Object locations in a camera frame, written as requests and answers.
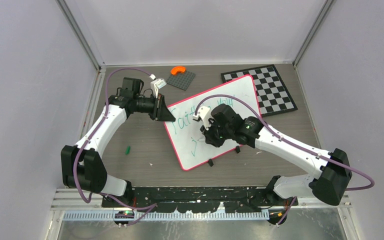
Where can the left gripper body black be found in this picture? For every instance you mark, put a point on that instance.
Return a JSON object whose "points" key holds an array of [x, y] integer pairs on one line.
{"points": [[146, 105]]}

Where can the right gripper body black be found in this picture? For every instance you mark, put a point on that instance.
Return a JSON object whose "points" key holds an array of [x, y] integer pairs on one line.
{"points": [[226, 131]]}

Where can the whiteboard with pink frame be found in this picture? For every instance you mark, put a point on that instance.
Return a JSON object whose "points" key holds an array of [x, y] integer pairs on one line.
{"points": [[184, 131]]}

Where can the green marker cap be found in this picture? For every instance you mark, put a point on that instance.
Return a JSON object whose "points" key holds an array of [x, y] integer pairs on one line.
{"points": [[128, 149]]}

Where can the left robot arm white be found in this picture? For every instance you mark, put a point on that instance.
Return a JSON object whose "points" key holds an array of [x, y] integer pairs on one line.
{"points": [[81, 163]]}

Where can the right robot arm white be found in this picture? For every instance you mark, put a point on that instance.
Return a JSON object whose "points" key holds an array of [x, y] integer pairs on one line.
{"points": [[326, 178]]}

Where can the grey studded baseplate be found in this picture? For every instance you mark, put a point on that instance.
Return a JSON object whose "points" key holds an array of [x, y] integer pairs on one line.
{"points": [[181, 80]]}

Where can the black white chessboard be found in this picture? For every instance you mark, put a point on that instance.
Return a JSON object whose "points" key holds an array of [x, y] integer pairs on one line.
{"points": [[272, 94]]}

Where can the orange curved piece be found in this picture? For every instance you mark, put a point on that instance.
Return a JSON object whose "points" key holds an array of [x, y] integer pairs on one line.
{"points": [[177, 70]]}

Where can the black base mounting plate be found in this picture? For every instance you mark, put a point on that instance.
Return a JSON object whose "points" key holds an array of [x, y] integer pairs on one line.
{"points": [[198, 200]]}

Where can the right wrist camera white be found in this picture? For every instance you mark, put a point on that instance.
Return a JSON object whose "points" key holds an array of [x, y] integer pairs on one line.
{"points": [[203, 114]]}

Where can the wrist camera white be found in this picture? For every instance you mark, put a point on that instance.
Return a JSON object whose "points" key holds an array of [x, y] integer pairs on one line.
{"points": [[203, 114], [156, 84]]}

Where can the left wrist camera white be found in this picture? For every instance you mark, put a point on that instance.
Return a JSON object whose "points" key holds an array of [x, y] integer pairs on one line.
{"points": [[156, 84]]}

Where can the aluminium slotted rail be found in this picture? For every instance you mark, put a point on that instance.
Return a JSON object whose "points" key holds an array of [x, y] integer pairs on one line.
{"points": [[119, 216]]}

